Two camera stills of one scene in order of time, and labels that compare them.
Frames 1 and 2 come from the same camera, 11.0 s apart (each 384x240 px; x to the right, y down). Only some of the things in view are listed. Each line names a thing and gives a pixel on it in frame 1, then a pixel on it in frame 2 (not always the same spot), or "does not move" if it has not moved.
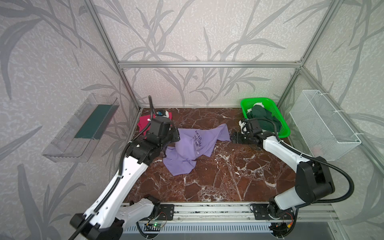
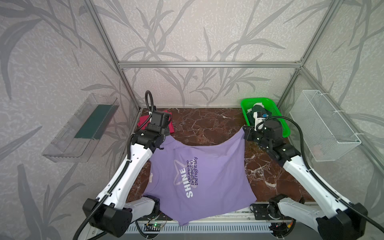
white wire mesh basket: x=326 y=135 does not move
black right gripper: x=241 y=137 -> x=250 y=132
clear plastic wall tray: x=78 y=139 does not move
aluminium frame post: x=333 y=6 does not move
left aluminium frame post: x=110 y=48 does not move
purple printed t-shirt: x=180 y=159 -> x=191 y=182
